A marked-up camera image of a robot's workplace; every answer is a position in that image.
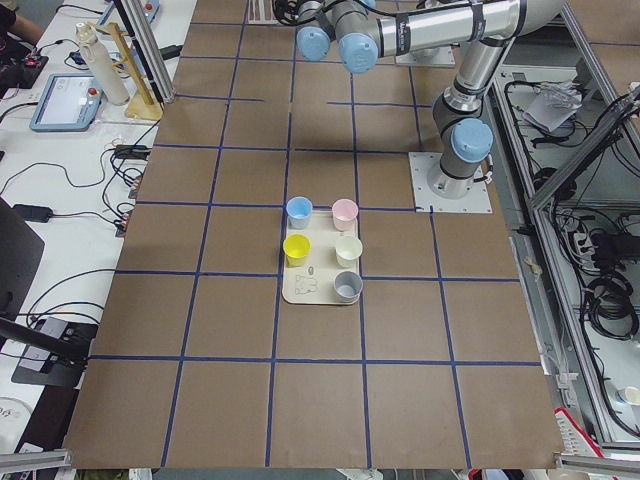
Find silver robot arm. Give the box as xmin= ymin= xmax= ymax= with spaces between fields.
xmin=271 ymin=0 xmax=564 ymax=200

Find yellow ikea cup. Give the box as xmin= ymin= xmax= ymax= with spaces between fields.
xmin=283 ymin=234 xmax=311 ymax=267

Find cream ikea cup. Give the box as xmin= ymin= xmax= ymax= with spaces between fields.
xmin=335 ymin=236 xmax=363 ymax=268

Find pink ikea cup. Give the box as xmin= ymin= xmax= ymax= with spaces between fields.
xmin=331 ymin=198 xmax=359 ymax=231

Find grey ikea cup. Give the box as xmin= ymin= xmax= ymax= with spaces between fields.
xmin=333 ymin=271 xmax=363 ymax=304

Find cream serving tray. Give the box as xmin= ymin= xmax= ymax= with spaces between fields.
xmin=282 ymin=210 xmax=360 ymax=305

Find wooden mug tree stand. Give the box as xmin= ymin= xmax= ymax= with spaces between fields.
xmin=89 ymin=22 xmax=163 ymax=121

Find crumpled white paper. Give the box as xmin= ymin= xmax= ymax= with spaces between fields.
xmin=523 ymin=81 xmax=582 ymax=133

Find upper blue teach pendant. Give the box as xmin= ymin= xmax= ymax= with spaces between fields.
xmin=29 ymin=73 xmax=103 ymax=132

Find black power brick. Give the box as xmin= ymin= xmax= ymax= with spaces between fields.
xmin=12 ymin=204 xmax=55 ymax=223

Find black monitor stand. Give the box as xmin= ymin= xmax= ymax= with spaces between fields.
xmin=1 ymin=202 xmax=97 ymax=388

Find cream insulated bottle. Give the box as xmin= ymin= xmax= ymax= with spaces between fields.
xmin=75 ymin=22 xmax=129 ymax=105

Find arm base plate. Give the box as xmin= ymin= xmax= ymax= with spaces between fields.
xmin=395 ymin=46 xmax=456 ymax=68
xmin=408 ymin=152 xmax=493 ymax=214

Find white wire cup rack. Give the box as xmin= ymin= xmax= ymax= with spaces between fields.
xmin=247 ymin=0 xmax=278 ymax=25

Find aluminium frame post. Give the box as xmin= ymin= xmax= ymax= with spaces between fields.
xmin=114 ymin=0 xmax=175 ymax=104

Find coiled black cables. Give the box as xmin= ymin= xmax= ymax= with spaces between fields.
xmin=581 ymin=277 xmax=640 ymax=342

